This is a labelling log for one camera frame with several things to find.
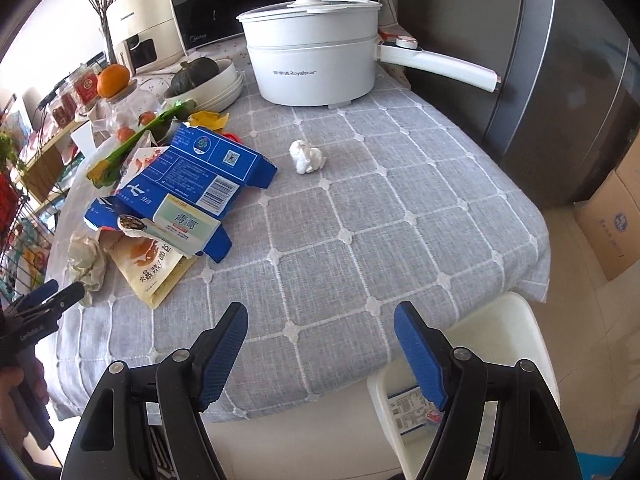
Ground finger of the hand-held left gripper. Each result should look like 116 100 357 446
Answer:
31 281 86 322
5 280 60 313

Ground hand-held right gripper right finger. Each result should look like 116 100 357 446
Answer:
393 302 583 480

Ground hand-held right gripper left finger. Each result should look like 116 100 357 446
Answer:
60 302 249 480

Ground large tissue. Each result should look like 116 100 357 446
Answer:
67 232 108 306

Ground white trash bin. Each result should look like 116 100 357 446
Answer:
367 292 561 480

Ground orange snack bag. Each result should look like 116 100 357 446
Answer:
97 146 198 309

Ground white torn sachet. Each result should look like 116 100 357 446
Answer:
116 213 201 257

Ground small green white box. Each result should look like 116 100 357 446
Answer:
150 194 222 256

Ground green snack packet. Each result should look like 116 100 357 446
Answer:
86 101 198 186

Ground blue carton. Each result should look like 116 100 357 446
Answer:
84 122 278 264

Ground small white tissue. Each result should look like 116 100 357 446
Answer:
289 140 327 175

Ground person's left hand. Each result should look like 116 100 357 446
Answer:
0 366 51 461

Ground white printed packet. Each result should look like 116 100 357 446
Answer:
387 387 446 433

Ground wooden shelf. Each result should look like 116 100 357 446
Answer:
20 120 88 201

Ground grey checked tablecloth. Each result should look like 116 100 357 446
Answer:
45 50 551 423

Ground red label jar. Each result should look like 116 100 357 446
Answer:
70 67 101 106
50 87 78 126

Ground large orange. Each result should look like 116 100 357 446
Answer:
96 62 132 97

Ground yellow wrapper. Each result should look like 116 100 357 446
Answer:
187 110 231 136

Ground large cardboard box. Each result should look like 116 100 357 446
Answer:
574 167 640 282

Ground stack of white bowls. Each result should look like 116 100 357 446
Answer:
162 58 244 111

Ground dark green pumpkin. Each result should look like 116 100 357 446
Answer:
170 57 221 93

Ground white air fryer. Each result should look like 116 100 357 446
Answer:
105 0 183 73

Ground bare branches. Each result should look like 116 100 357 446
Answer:
85 0 126 48

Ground white electric pot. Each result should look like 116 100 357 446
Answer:
236 0 502 108

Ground grey refrigerator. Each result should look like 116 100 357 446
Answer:
395 0 640 208

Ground black microwave oven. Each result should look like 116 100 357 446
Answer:
165 0 381 56

